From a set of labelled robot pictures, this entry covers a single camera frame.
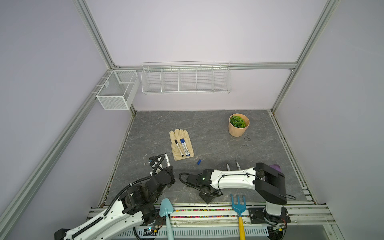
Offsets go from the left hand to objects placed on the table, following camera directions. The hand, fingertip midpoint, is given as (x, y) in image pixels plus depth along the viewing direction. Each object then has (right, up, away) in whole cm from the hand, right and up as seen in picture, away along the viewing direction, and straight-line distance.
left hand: (173, 170), depth 74 cm
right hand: (+19, -17, +6) cm, 26 cm away
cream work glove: (+2, +9, +25) cm, 27 cm away
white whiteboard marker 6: (+31, -3, +17) cm, 36 cm away
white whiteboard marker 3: (+4, +9, +25) cm, 27 cm away
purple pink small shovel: (+60, -3, +15) cm, 62 cm away
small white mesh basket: (-43, +47, +28) cm, 70 cm away
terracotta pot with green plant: (+39, +23, +23) cm, 51 cm away
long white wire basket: (+21, +56, +29) cm, 66 cm away
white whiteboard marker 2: (+2, +10, +26) cm, 28 cm away
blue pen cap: (+13, -1, +20) cm, 24 cm away
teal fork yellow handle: (+34, -21, +2) cm, 40 cm away
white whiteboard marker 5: (+37, -3, +17) cm, 41 cm away
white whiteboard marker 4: (-3, +5, 0) cm, 6 cm away
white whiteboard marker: (0, +7, +25) cm, 26 cm away
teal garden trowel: (-3, -20, +1) cm, 20 cm away
